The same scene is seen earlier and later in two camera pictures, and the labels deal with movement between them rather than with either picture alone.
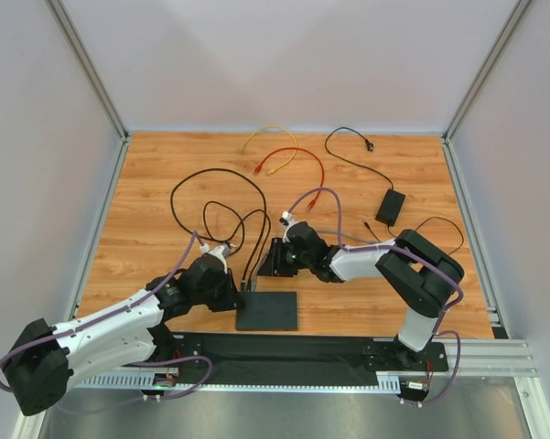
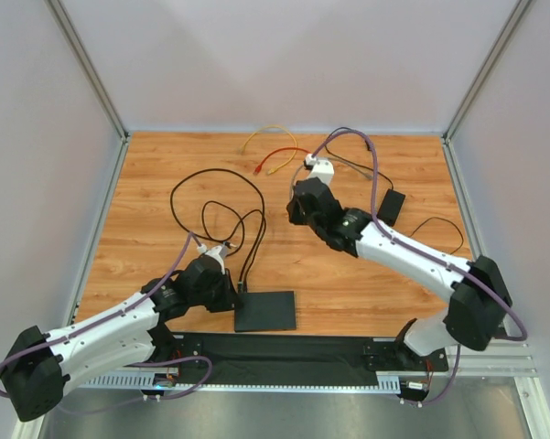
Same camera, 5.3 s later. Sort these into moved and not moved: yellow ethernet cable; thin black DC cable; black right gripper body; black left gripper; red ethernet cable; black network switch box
Moved: red ethernet cable; black right gripper body
Not moved: black network switch box; yellow ethernet cable; black left gripper; thin black DC cable
